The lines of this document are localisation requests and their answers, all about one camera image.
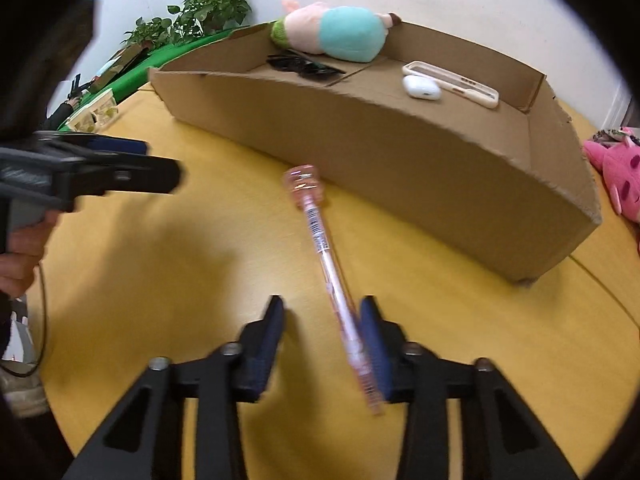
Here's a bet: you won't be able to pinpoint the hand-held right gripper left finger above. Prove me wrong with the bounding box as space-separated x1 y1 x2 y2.
60 295 287 480

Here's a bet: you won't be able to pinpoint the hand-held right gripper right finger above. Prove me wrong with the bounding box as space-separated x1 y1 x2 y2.
360 296 581 480

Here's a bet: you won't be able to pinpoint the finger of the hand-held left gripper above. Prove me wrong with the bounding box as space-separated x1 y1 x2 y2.
55 154 182 212
35 130 150 159

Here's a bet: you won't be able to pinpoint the pink transparent pen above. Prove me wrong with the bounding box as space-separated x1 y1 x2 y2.
283 164 386 417

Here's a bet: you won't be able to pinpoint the brown cardboard box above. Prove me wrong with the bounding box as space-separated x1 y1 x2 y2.
148 20 604 286

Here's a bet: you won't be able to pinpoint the pink pig plush toy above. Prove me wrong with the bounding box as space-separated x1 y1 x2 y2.
270 0 402 63

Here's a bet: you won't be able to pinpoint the person's left hand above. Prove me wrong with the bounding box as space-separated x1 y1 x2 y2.
0 210 62 299

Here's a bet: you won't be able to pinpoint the white printed carton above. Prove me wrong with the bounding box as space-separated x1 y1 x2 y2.
65 87 121 134

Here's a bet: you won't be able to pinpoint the small open cardboard box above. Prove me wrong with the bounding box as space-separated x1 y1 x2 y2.
92 42 144 89

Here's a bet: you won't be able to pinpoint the small potted green plant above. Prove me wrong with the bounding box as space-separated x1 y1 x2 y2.
121 16 174 49

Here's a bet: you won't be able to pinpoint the large potted green plant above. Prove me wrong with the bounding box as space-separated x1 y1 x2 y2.
167 0 252 41

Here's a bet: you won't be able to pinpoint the black sunglasses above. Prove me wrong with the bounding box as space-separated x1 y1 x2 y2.
266 50 347 81

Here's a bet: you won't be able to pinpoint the grey white shoe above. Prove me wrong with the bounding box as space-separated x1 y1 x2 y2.
0 370 51 419

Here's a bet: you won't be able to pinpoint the white earbuds case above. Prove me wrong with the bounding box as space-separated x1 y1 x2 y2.
403 75 442 100

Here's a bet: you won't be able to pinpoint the white phone case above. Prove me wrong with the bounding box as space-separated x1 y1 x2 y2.
402 60 501 110

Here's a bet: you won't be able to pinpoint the bright pink plush toy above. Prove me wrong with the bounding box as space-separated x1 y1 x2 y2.
582 127 640 257

